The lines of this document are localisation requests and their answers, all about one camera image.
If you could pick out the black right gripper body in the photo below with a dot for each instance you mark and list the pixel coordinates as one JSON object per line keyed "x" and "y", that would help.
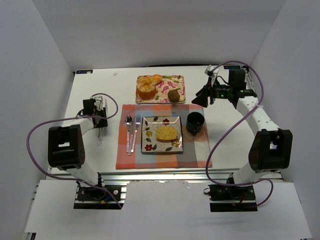
{"x": 209, "y": 92}

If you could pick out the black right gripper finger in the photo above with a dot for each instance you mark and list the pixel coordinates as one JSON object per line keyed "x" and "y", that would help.
{"x": 204, "y": 91}
{"x": 200, "y": 101}

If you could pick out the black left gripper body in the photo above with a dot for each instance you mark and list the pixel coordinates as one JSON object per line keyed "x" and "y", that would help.
{"x": 100, "y": 123}

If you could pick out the yellow bread slice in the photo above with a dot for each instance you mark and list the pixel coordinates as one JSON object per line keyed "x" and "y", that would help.
{"x": 167, "y": 133}

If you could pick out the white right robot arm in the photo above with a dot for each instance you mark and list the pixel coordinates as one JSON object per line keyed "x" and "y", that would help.
{"x": 271, "y": 147}

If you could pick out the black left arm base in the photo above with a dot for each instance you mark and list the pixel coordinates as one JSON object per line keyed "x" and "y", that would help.
{"x": 90, "y": 198}

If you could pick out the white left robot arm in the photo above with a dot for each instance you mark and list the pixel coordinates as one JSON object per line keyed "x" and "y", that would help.
{"x": 66, "y": 150}

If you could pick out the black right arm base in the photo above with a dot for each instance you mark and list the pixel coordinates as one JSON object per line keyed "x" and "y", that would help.
{"x": 231, "y": 199}

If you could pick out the dark green mug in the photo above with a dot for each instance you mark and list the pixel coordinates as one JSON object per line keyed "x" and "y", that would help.
{"x": 194, "y": 122}

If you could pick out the brown chocolate muffin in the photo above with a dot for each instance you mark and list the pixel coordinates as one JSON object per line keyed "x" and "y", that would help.
{"x": 173, "y": 96}

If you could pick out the floral rectangular tray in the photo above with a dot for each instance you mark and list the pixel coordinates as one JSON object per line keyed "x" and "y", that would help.
{"x": 169, "y": 82}

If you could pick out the orange checkered placemat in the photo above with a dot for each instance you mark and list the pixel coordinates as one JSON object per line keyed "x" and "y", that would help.
{"x": 196, "y": 148}

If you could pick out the orange bundt cake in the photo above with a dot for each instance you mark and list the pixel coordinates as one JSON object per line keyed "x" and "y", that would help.
{"x": 145, "y": 87}

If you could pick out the floral square plate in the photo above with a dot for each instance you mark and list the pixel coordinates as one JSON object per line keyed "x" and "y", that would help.
{"x": 151, "y": 144}

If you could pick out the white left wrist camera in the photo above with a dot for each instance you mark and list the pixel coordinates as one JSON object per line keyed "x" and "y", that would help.
{"x": 101, "y": 103}

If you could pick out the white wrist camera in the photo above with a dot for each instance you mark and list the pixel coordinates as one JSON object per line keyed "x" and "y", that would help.
{"x": 212, "y": 73}
{"x": 101, "y": 103}

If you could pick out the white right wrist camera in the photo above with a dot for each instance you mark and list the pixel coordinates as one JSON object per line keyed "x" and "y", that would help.
{"x": 212, "y": 73}

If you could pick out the spoon with pink handle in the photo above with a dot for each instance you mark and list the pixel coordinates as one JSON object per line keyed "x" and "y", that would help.
{"x": 128, "y": 124}

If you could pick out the fork with pink handle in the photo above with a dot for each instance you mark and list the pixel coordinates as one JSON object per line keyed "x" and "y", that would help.
{"x": 137, "y": 125}

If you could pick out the aluminium table frame rail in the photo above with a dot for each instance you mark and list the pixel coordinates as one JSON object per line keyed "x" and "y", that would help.
{"x": 189, "y": 176}

